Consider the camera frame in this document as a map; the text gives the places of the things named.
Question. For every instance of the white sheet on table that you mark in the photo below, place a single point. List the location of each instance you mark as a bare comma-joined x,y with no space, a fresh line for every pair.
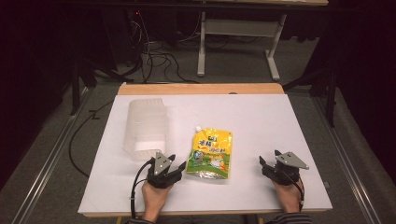
218,124

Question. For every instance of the person's right hand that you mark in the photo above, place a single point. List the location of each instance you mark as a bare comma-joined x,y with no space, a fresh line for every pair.
288,197

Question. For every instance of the clear plastic storage box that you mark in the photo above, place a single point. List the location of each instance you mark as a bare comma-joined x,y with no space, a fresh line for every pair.
146,127

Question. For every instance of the yellow spouted pouch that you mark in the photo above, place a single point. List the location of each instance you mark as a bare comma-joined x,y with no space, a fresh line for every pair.
211,154

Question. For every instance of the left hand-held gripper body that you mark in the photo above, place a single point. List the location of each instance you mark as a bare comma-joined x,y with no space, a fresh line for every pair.
159,174

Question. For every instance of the black metal stand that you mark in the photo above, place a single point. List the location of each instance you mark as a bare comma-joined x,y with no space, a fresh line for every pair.
330,90
77,77

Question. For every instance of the silver floor rail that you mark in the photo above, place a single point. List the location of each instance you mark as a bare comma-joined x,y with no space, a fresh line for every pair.
345,161
46,161

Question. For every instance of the person's left hand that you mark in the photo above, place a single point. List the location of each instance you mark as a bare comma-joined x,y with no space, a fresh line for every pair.
155,196

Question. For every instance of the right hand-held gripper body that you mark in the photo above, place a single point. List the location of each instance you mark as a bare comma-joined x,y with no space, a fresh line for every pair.
285,169

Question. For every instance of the white metal desk frame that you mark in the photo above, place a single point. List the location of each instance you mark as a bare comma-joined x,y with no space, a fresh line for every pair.
239,28

